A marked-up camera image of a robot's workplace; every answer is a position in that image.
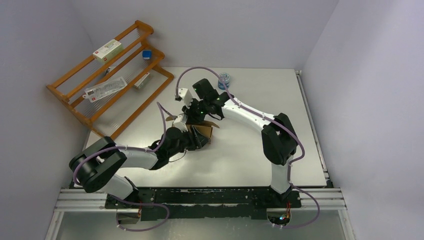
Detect small grey white box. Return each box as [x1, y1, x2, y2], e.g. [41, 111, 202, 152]
[133, 72, 152, 90]

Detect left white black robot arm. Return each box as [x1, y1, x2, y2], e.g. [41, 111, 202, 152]
[69, 125, 211, 208]

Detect aluminium frame rails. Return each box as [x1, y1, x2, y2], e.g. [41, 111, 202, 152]
[47, 67, 354, 240]

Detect green white carton box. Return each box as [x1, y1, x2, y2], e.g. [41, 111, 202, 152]
[92, 39, 124, 65]

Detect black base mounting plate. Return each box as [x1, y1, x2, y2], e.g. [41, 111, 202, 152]
[104, 186, 302, 221]

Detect orange wooden rack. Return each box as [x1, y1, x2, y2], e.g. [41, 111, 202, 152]
[46, 20, 175, 140]

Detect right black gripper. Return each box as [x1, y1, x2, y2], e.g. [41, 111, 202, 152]
[181, 97, 209, 125]

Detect blue white round jar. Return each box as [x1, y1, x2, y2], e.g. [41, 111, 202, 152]
[217, 72, 231, 90]

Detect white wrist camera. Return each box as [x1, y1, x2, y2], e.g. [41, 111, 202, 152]
[172, 113, 189, 132]
[175, 88, 193, 109]

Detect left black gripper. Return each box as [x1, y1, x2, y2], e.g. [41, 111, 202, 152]
[168, 125, 211, 157]

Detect brown cardboard box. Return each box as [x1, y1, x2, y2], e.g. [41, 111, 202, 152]
[165, 113, 220, 139]

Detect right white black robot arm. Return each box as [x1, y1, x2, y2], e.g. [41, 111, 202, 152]
[175, 78, 299, 207]

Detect small blue cube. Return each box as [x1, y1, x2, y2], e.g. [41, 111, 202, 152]
[141, 50, 153, 60]

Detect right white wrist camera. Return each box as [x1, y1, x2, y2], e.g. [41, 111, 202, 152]
[175, 88, 193, 109]

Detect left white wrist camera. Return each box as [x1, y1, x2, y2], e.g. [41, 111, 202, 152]
[172, 113, 189, 132]

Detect clear plastic packet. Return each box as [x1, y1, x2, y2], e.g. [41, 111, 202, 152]
[82, 77, 127, 103]

